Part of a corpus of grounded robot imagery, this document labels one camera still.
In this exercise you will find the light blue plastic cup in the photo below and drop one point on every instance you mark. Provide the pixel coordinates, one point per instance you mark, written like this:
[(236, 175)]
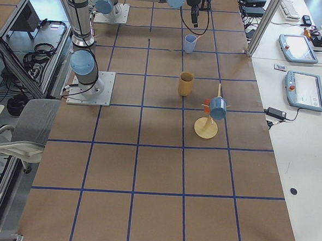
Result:
[(189, 43)]

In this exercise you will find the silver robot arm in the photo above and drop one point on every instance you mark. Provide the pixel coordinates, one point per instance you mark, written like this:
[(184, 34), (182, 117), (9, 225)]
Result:
[(79, 17)]

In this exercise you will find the bamboo chopstick holder cup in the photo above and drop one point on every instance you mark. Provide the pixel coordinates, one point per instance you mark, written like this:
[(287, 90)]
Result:
[(185, 83)]

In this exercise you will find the blue cup on stand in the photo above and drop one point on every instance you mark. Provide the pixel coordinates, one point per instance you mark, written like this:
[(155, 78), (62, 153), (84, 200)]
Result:
[(218, 108)]

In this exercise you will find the white keyboard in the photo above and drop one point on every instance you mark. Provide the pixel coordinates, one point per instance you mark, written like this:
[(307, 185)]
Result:
[(288, 11)]

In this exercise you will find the orange lid object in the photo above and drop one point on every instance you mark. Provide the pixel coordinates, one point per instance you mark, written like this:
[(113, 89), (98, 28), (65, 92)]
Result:
[(206, 106)]

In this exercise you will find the blue teach pendant far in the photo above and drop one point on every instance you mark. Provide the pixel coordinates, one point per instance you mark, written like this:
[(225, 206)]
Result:
[(297, 49)]

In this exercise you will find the blue teach pendant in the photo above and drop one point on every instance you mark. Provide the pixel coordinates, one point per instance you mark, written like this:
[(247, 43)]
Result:
[(297, 49), (304, 90)]

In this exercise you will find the blue teach pendant near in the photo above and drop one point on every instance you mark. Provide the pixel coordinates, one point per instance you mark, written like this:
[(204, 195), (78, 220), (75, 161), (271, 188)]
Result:
[(304, 90)]

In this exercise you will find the black power brick right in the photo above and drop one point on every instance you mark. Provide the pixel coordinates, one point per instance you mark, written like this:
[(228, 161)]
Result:
[(275, 113)]

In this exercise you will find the grey office chair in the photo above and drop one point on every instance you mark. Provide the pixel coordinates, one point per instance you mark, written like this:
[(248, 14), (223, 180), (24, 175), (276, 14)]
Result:
[(27, 139)]

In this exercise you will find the aluminium frame post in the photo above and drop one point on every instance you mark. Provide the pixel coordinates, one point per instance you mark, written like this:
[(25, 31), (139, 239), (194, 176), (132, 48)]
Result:
[(267, 17)]

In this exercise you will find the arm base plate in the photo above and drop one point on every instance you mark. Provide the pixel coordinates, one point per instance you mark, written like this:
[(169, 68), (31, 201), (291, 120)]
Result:
[(98, 94), (111, 14)]

